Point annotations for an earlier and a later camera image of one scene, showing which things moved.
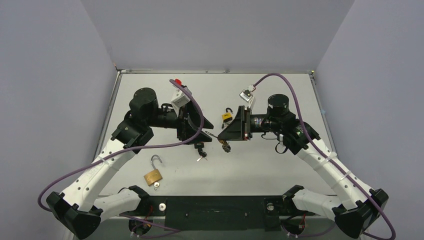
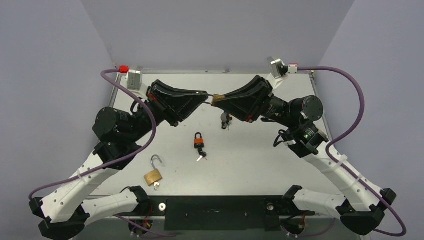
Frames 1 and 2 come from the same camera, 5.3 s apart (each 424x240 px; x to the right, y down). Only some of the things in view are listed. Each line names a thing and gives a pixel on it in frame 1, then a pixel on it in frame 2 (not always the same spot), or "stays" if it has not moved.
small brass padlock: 221,141 -> 215,97
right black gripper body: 245,122 -> 262,100
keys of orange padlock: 202,154 stays
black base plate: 219,213 stays
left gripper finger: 194,117 -> 157,85
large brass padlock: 154,176 stays
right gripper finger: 234,131 -> 243,107
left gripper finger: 202,137 -> 180,107
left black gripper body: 183,128 -> 160,102
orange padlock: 199,145 stays
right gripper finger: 237,128 -> 254,87
